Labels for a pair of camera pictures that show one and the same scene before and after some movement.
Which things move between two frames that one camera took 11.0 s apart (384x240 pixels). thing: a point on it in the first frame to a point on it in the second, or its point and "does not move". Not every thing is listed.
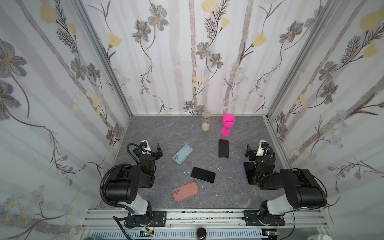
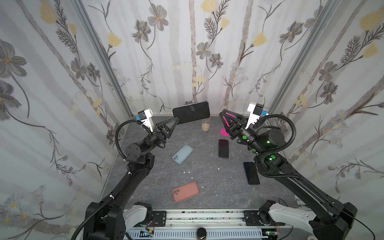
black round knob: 201,233 does not move
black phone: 250,170 does not move
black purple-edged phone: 203,174 to 192,112
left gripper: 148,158 to 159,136
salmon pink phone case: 185,191 does not move
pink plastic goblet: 228,119 does not move
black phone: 181,155 does not move
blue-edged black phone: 223,148 does not move
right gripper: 252,153 to 237,128
